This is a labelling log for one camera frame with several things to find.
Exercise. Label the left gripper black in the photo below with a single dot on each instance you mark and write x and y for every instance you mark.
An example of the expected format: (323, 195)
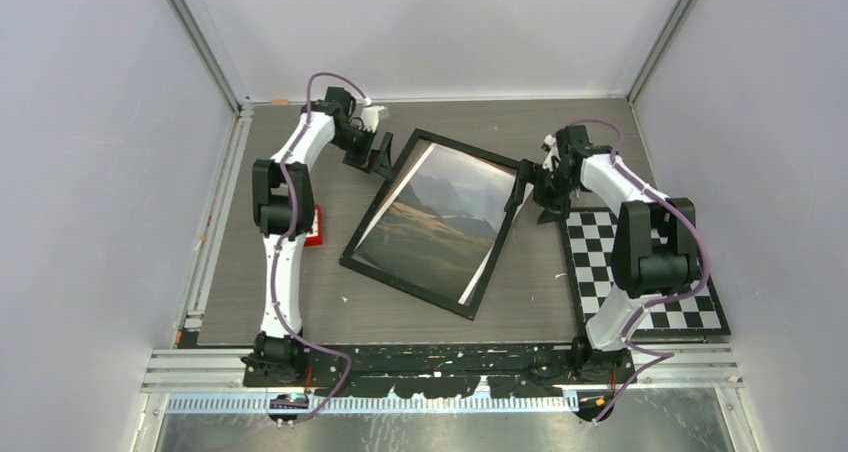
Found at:
(360, 161)

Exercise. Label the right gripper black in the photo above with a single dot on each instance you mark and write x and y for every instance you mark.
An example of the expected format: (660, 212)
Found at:
(554, 208)

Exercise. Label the black white checkerboard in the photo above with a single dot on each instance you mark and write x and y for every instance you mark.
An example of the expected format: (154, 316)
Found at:
(646, 253)

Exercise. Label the black picture frame with photo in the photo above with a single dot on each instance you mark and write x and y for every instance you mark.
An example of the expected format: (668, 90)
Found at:
(471, 311)

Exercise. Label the landscape photo print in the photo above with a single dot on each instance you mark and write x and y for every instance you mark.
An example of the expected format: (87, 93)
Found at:
(437, 225)

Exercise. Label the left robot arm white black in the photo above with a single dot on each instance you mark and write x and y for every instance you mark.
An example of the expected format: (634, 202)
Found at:
(284, 211)

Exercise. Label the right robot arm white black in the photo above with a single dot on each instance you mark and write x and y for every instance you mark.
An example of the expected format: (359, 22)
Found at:
(605, 174)

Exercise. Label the red screw box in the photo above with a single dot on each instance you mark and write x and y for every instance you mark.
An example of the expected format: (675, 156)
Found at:
(315, 236)

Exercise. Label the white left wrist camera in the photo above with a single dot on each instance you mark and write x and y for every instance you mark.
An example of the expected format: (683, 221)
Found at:
(371, 116)

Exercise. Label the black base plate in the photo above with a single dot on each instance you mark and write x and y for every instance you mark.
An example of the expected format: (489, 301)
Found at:
(438, 371)

